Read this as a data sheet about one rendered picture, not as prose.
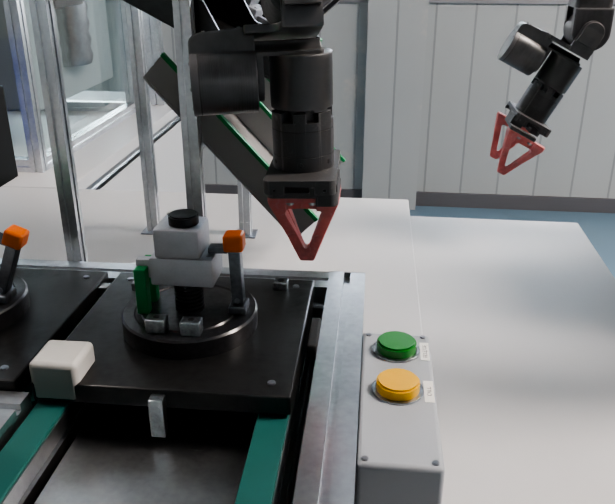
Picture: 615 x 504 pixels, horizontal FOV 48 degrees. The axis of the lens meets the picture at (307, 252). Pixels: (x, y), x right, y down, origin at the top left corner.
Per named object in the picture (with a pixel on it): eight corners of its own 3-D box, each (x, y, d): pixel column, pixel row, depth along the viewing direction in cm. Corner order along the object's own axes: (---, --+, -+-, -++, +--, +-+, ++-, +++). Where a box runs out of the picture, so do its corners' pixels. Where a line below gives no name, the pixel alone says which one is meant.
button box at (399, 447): (425, 382, 76) (429, 332, 73) (439, 528, 57) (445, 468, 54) (360, 378, 76) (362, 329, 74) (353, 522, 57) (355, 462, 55)
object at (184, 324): (203, 329, 68) (202, 316, 68) (200, 337, 67) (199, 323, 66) (183, 328, 69) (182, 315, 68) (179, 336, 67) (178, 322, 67)
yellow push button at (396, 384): (417, 386, 66) (419, 368, 65) (420, 411, 63) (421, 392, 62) (375, 383, 67) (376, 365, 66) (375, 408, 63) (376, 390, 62)
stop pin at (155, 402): (169, 430, 64) (166, 393, 63) (165, 438, 63) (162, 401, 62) (154, 429, 64) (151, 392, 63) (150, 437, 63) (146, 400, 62)
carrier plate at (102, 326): (314, 294, 84) (314, 278, 83) (290, 415, 62) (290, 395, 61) (121, 286, 86) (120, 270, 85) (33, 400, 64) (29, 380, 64)
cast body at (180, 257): (223, 270, 73) (220, 207, 70) (213, 288, 69) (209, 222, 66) (145, 266, 74) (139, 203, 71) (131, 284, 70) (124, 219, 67)
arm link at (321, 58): (337, 41, 59) (326, 33, 64) (256, 45, 58) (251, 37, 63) (338, 122, 62) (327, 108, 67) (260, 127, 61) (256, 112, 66)
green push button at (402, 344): (414, 347, 73) (415, 331, 72) (416, 368, 69) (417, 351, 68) (376, 345, 73) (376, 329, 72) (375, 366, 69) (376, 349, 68)
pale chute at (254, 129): (319, 207, 102) (341, 188, 100) (294, 240, 90) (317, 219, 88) (185, 63, 99) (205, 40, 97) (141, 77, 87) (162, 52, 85)
